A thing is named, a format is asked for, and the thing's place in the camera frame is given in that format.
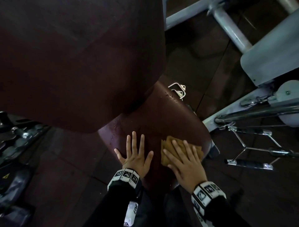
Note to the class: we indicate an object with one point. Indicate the person's right hand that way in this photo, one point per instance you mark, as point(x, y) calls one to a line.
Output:
point(189, 173)

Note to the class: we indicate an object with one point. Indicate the person's left hand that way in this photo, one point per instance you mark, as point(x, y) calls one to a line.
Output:
point(134, 162)

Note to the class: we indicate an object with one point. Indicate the brown cleaning cloth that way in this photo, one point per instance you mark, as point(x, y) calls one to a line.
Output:
point(167, 146)

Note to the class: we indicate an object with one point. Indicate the maroon seat pad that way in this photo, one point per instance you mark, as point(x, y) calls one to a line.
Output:
point(158, 117)

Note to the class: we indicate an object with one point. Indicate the maroon backrest pad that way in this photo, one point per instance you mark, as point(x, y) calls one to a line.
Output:
point(70, 58)

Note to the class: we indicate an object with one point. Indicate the person's left forearm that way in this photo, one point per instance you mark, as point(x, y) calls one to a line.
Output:
point(112, 210)

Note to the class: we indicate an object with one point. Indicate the person's right forearm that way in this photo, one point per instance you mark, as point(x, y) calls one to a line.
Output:
point(224, 215)

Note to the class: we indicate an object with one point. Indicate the left marker wristband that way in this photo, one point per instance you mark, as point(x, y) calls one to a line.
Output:
point(126, 175)

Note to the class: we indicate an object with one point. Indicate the marker wristband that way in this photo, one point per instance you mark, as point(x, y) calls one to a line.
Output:
point(126, 175)
point(205, 191)

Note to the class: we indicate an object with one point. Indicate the right marker wristband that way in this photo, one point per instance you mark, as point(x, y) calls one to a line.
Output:
point(205, 191)

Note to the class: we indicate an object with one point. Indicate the long chrome bar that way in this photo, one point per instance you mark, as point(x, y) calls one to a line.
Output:
point(257, 113)

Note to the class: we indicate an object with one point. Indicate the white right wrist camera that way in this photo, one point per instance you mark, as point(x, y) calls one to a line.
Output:
point(198, 217)

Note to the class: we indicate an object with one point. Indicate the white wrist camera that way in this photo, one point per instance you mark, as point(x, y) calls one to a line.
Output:
point(198, 217)
point(130, 215)

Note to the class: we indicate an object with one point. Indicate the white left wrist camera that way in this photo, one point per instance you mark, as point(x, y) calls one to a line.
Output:
point(130, 215)

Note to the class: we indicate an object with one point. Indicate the black toothed adjustment rail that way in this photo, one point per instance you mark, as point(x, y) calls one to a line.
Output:
point(23, 138)

